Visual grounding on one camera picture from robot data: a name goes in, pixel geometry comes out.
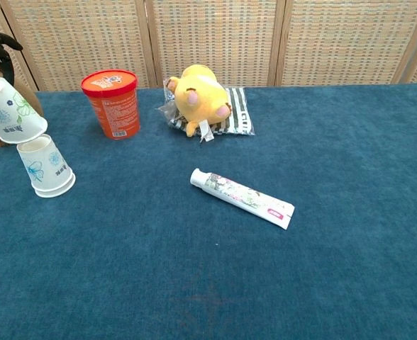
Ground white cup green flower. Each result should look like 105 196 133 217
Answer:
0 76 49 145

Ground white cup blue flower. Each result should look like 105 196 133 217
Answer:
16 133 75 193
33 173 77 198

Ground brown capybara plush toy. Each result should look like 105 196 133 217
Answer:
0 58 45 148

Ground orange tub with red lid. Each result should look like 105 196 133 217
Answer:
80 69 142 140

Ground yellow plush toy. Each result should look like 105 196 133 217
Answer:
167 64 233 143

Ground woven wooden folding screen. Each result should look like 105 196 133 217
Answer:
0 0 417 93

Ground striped plastic-wrapped package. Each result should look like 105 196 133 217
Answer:
155 79 257 137

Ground white floral toothpaste tube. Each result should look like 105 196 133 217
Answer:
189 167 296 231

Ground blue velvet tablecloth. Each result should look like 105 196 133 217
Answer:
0 83 417 340

